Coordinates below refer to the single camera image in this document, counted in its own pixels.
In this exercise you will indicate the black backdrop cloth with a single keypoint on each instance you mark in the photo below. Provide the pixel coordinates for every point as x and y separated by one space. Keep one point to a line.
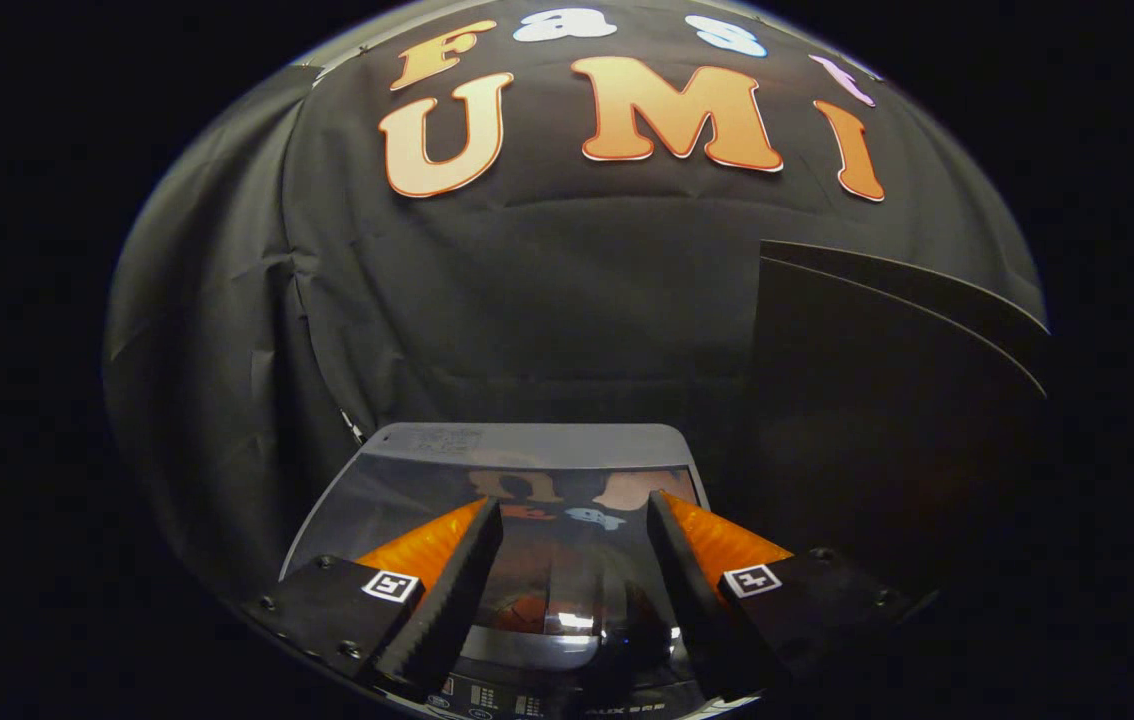
547 300

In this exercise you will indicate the tinted washing machine lid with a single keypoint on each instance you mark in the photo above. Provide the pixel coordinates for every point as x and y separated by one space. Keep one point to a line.
577 560

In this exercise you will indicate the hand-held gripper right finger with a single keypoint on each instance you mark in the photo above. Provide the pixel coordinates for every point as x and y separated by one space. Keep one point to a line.
687 590

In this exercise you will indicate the grey washing machine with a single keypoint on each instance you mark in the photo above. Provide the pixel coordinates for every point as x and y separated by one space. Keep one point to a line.
527 700

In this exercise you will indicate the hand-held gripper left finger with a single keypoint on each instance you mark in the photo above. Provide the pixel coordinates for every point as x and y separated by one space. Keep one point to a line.
457 600

